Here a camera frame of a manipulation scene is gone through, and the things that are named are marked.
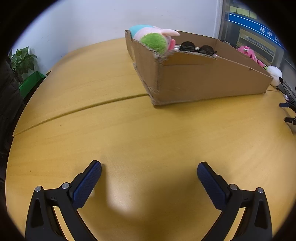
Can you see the cardboard box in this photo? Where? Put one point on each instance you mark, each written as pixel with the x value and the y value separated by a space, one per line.
pixel 196 78

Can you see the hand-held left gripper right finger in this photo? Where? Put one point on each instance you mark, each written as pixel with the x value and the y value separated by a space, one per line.
pixel 211 187

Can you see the glass door with blue band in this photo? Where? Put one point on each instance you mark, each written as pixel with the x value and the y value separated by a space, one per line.
pixel 254 25

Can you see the black sunglasses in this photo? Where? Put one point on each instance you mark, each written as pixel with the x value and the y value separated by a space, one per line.
pixel 187 46

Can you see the black chair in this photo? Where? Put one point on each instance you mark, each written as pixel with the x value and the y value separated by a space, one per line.
pixel 9 104

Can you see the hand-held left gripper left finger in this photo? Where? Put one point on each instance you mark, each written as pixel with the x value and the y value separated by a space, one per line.
pixel 87 185

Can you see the bright pink plush toy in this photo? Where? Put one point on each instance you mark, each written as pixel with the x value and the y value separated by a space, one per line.
pixel 247 51

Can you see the green leafy potted plant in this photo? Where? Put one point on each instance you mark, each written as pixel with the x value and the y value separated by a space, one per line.
pixel 22 60

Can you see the green planter box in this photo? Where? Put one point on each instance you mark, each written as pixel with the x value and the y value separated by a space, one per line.
pixel 31 82

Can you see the white plush toy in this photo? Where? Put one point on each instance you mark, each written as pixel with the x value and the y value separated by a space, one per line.
pixel 275 74

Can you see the pink pig plush toy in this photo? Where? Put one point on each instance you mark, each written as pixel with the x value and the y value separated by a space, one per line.
pixel 152 40

